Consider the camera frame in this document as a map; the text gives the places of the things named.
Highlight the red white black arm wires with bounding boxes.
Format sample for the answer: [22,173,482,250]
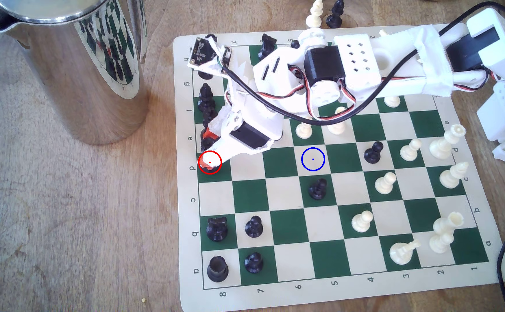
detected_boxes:
[289,63,496,120]

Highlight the black knight chess piece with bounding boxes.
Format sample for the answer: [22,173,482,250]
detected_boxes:
[258,36,278,61]
[206,217,229,242]

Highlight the white rook lower right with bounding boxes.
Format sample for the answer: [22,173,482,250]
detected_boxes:
[429,211,465,255]

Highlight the green white chess mat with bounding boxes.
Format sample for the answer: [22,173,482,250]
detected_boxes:
[173,25,505,312]

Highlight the black rook chess piece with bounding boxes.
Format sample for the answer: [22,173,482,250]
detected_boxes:
[198,34,218,80]
[207,255,230,283]

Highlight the white rook chess piece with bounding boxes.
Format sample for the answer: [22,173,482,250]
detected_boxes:
[326,107,350,135]

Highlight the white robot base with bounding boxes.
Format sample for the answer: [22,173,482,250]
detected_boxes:
[477,80,505,174]

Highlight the white tape wrap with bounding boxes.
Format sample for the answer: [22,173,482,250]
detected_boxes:
[412,25,456,97]

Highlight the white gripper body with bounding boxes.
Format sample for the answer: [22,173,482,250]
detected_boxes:
[215,80,285,153]

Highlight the black pawn off board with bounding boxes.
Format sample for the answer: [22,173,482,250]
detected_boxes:
[326,0,345,29]

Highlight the white queen chess piece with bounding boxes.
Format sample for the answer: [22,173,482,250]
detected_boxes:
[429,124,467,160]

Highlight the white bishop chess piece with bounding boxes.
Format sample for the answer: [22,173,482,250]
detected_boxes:
[439,161,470,190]

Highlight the shiny steel pitcher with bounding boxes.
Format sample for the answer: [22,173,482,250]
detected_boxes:
[0,0,151,146]

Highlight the black camera cable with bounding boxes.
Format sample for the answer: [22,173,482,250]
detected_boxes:
[222,2,505,312]

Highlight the black queen chess piece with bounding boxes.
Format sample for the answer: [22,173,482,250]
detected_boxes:
[199,138,221,175]

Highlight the small black camera board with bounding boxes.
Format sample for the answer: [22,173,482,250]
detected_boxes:
[188,37,219,69]

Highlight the black bishop chess piece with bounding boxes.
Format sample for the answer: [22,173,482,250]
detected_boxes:
[197,83,217,112]

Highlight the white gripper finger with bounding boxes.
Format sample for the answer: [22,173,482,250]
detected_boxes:
[198,138,257,170]
[203,110,236,139]

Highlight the black king chess piece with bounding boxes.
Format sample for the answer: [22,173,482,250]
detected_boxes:
[201,108,219,146]

